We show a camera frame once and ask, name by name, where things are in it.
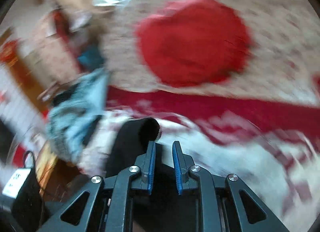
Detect black pants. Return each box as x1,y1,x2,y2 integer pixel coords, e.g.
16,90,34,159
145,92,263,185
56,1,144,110
105,117,201,232

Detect light blue clothing pile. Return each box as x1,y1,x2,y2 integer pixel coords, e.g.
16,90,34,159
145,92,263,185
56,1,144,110
46,68,109,165

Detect red and white fleece blanket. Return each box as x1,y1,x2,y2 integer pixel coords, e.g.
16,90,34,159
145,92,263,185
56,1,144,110
77,87,319,231

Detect black power adapter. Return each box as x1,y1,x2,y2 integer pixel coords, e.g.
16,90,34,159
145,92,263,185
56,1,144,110
1,168,42,231

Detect red heart-shaped cushion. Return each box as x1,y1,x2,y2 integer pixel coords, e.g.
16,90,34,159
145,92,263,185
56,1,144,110
135,0,252,88

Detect teal bag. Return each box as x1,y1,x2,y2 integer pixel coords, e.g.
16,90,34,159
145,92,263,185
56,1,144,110
77,44,105,72

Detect wooden door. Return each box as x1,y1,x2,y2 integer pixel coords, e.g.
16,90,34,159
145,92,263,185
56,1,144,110
1,40,48,114

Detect floral cream quilt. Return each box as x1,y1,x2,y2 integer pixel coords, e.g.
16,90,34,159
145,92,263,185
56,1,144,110
99,0,319,106

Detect black cable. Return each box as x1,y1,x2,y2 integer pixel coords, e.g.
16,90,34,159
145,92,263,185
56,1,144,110
23,150,38,170

